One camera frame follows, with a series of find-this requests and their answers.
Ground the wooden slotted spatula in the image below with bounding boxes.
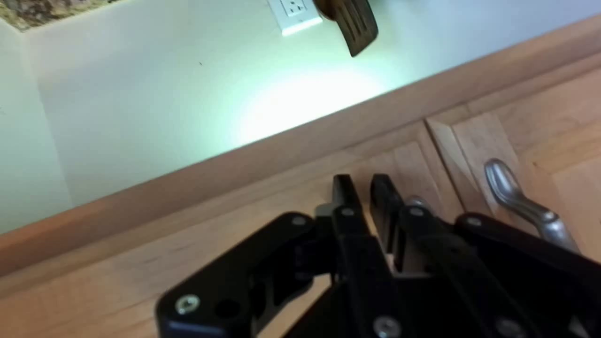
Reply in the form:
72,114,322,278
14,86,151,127
314,0,380,56

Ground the metal cupboard door handle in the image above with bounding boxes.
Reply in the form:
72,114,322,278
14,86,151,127
485,157,579,253

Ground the wooden upper cupboard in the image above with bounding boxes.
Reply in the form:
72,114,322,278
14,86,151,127
0,20,601,338

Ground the white wall outlet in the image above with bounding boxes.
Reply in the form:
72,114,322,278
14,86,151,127
269,0,324,35

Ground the wooden cupboard door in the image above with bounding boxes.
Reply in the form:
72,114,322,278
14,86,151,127
0,122,463,338

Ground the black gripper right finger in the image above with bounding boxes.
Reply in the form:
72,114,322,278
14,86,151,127
371,174,601,338

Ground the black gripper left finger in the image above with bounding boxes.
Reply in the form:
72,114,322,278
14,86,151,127
156,174,402,338

